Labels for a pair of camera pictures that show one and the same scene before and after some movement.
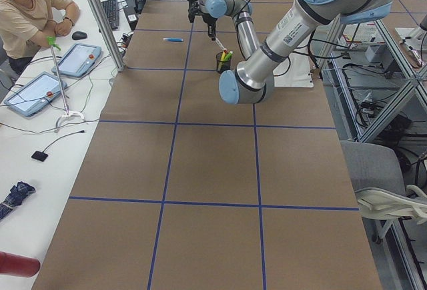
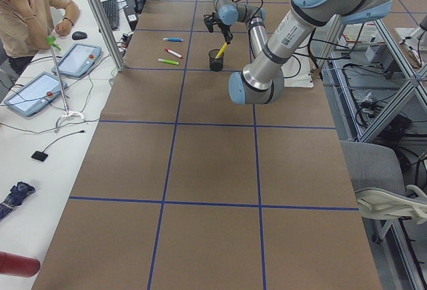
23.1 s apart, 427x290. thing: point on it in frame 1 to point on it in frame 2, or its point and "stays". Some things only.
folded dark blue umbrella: [17, 193] stays
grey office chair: [372, 166] stays
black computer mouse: [79, 35] stays
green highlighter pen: [228, 57] to [168, 61]
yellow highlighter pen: [221, 61] to [221, 50]
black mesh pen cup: [222, 66] to [215, 64]
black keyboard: [111, 11] stays
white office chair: [374, 203] stays
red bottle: [19, 266] stays
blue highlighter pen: [173, 39] stays
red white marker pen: [221, 45] to [173, 53]
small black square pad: [39, 155] stays
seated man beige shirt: [27, 19] stays
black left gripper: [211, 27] to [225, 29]
